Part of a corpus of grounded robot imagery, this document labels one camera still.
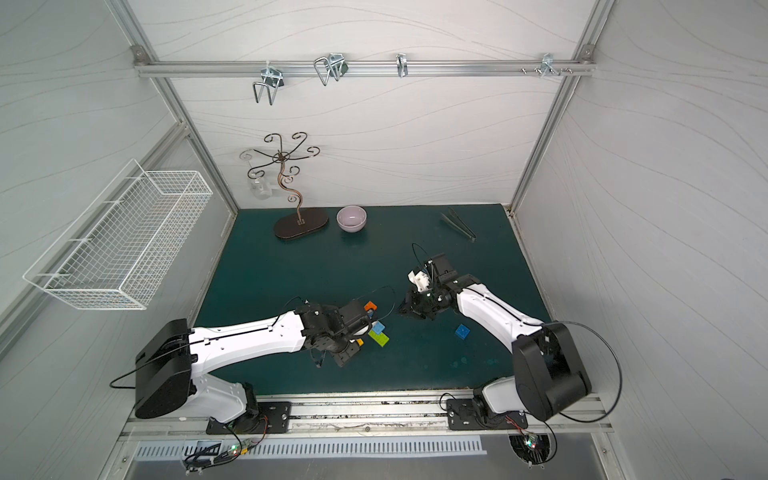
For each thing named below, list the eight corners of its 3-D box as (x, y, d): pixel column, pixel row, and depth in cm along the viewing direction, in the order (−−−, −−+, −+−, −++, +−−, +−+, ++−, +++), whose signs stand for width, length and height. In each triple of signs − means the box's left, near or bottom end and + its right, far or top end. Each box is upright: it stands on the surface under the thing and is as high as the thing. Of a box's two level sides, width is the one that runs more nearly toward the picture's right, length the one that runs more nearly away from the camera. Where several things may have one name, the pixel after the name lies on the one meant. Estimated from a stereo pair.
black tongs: (471, 242, 112) (473, 237, 110) (440, 215, 122) (440, 211, 120) (480, 236, 114) (482, 232, 112) (448, 210, 123) (449, 206, 121)
